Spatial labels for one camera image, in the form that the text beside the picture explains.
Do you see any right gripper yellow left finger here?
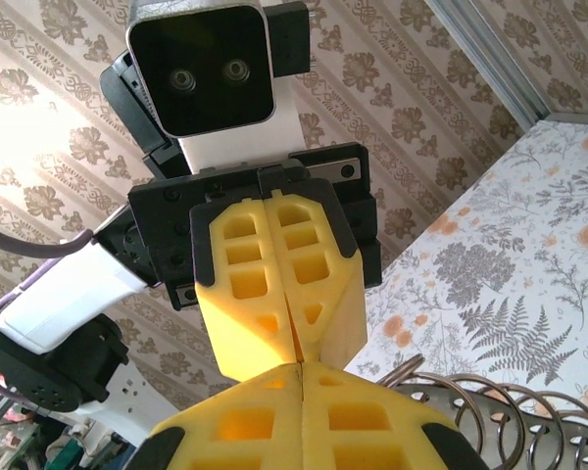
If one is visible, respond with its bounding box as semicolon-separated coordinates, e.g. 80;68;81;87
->
136;364;305;470

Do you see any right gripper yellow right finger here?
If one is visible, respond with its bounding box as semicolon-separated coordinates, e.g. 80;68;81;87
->
301;361;491;470

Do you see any colourful background clutter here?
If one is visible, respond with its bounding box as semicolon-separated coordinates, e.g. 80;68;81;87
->
0;391;143;470

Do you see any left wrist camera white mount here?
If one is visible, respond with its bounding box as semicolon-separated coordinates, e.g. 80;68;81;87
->
125;0;315;175

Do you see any left aluminium frame post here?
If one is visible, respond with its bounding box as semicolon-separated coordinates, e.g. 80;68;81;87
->
425;0;588;128

